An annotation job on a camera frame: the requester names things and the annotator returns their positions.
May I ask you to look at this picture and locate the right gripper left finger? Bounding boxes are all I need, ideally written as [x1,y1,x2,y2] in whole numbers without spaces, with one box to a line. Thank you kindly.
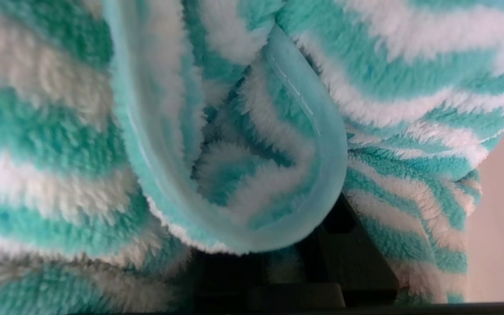
[192,250,271,305]

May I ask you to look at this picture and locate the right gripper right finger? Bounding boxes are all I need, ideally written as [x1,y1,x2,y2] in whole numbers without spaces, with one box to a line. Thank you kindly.
[297,192,400,303]

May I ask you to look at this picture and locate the teal white striped cloth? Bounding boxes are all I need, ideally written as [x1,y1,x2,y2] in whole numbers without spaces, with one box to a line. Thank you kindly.
[0,0,504,307]

